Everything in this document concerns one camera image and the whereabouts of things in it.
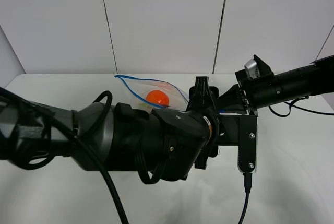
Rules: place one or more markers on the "orange fruit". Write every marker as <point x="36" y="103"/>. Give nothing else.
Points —
<point x="158" y="97"/>

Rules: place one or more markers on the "clear zip bag blue zipper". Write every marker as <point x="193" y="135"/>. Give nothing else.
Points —
<point x="138" y="88"/>

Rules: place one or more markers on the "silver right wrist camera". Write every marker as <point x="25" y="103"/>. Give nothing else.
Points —
<point x="256" y="68"/>

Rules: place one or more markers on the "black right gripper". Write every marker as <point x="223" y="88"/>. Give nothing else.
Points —
<point x="258" y="93"/>

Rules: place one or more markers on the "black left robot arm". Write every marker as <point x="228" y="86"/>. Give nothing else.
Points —
<point x="161" y="144"/>

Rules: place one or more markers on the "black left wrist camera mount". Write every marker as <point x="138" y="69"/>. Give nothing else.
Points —
<point x="240" y="131"/>

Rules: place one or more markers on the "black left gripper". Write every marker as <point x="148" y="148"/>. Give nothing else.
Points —
<point x="203" y="104"/>

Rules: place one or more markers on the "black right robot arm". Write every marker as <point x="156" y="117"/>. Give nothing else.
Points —
<point x="311" y="80"/>

